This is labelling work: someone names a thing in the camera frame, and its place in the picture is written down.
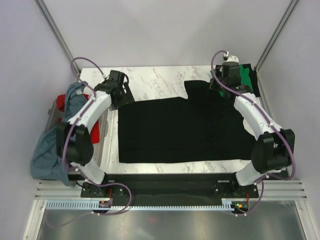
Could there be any folded black t-shirt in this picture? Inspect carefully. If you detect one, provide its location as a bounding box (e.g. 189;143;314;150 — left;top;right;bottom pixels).
240;63;261;97

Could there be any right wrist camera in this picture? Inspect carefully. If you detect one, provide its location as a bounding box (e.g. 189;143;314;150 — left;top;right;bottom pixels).
215;54;240;79

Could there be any aluminium frame post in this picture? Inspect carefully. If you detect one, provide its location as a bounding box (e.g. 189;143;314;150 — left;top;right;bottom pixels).
34;0;81;74
253;0;300;71

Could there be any blue-grey t-shirt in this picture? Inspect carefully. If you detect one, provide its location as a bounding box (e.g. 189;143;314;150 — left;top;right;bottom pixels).
30;82;88;186

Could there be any left aluminium frame post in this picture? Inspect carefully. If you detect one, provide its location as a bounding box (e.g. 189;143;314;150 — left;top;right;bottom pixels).
34;0;81;74

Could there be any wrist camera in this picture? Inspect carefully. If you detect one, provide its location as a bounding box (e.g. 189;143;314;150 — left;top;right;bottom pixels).
106;70;129;86
215;54;240;79

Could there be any red t-shirt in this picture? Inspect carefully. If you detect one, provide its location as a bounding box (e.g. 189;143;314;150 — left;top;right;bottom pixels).
56;92;100;144

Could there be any white slotted cable duct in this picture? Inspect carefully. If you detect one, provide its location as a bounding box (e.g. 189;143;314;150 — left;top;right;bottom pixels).
45;200;234;211

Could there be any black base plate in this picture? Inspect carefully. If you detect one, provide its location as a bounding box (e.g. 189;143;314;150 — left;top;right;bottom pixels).
81;173;259;205

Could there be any clear plastic bin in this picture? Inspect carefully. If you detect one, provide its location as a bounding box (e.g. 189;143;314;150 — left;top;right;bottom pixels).
45;100;109;165

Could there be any folded green t-shirt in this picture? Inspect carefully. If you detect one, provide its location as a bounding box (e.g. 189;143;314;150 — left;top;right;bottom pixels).
209;64;254;99

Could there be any black t-shirt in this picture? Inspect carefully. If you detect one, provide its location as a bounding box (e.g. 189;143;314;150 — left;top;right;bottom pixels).
118;80;256;164
240;63;261;97

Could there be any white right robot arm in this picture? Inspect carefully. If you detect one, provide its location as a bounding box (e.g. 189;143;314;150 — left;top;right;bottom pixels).
210;72;296;197

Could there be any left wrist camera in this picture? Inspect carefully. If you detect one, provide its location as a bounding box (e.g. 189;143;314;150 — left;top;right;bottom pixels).
106;70;129;86

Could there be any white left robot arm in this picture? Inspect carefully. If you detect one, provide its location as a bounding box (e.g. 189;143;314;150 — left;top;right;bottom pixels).
56;82;135;197

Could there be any right aluminium frame post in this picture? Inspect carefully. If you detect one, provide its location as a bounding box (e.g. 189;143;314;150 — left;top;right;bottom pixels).
253;0;300;71

